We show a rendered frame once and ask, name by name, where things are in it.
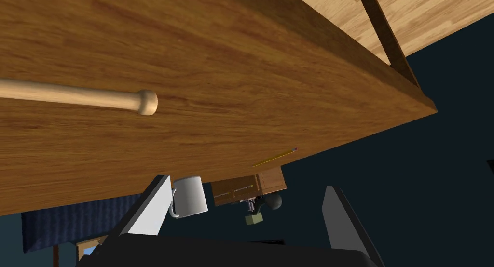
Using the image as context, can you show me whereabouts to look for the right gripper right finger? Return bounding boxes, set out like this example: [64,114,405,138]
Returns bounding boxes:
[322,186,385,267]

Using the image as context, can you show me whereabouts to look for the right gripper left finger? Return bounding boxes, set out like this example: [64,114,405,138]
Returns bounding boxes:
[108,175,173,240]

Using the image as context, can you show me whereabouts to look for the white mug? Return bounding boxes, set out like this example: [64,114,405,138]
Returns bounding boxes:
[168,176,209,219]

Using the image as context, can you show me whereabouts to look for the framed picture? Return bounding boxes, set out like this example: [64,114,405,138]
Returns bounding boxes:
[76,236,108,262]

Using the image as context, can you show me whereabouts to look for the dark blue curtain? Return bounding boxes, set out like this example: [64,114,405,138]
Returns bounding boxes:
[21,193,143,254]

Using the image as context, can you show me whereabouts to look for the yellow pencil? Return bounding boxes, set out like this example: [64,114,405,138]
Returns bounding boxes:
[252,147,299,168]

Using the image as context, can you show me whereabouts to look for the brown wooden dresser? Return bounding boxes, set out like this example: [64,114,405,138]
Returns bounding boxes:
[211,166,288,226]

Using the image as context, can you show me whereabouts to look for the pale wooden baseball bat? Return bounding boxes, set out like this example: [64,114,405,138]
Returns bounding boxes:
[0,78,159,116]

